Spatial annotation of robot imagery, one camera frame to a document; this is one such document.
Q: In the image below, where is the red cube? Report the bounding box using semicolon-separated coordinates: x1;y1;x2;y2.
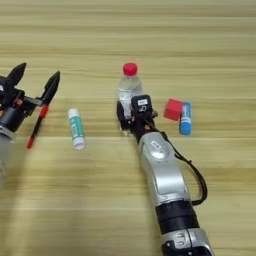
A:
163;98;184;122

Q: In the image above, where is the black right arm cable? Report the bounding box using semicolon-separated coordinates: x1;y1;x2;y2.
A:
159;131;208;206

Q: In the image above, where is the clear bottle with red cap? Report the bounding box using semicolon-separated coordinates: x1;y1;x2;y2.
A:
118;62;144;134

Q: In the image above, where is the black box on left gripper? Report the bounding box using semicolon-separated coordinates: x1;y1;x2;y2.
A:
0;75;16;101

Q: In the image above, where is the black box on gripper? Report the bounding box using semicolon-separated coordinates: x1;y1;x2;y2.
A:
0;75;16;101
130;94;154;118

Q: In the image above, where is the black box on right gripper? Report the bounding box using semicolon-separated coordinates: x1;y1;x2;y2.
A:
130;94;154;118

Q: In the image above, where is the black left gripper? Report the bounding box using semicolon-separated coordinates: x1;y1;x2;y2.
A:
0;62;62;133

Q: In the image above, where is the red and black pen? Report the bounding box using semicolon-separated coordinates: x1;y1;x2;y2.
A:
26;103;50;150

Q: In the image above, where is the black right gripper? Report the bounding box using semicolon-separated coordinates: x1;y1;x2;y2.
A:
116;100;161;143

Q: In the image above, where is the green and white tube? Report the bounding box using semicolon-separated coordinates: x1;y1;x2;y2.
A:
67;108;87;151

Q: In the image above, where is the blue and white tube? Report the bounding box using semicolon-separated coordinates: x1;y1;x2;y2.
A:
179;101;193;136

